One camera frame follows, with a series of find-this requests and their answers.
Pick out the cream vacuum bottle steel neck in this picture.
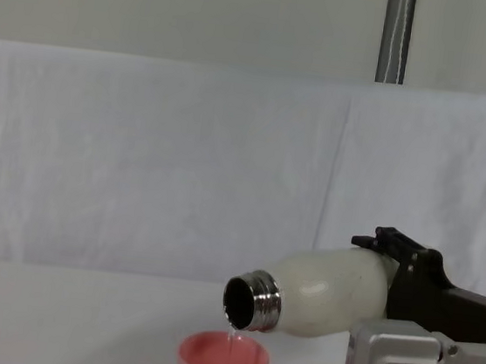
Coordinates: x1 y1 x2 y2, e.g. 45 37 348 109
218 234 399 348

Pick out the white table cloth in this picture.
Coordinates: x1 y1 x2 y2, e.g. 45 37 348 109
0 257 486 364

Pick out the pink cup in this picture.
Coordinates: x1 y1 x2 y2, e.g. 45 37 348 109
175 325 275 364

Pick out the clear water stream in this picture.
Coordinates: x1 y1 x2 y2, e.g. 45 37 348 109
222 315 241 361

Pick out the white draped backdrop cloth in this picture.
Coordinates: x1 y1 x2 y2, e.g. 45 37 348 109
0 38 486 318

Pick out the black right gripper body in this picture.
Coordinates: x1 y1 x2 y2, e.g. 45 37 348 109
383 253 486 345

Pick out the grey striped post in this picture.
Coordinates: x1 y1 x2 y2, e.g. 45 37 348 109
374 0 417 86

